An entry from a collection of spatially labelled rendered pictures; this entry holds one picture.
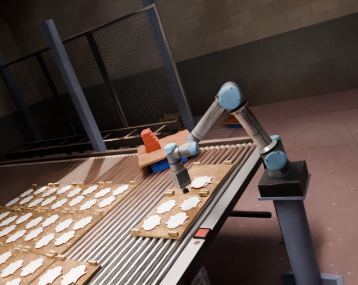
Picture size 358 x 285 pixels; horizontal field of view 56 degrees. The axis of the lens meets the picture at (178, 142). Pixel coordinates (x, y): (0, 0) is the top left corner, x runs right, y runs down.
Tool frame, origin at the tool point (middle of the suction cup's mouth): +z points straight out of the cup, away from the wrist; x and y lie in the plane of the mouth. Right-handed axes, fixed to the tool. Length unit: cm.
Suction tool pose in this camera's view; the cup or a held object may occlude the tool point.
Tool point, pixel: (185, 191)
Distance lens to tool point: 207.6
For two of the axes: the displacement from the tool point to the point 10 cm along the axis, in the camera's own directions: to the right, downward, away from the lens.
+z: 3.1, 9.0, 3.1
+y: -7.7, 4.3, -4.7
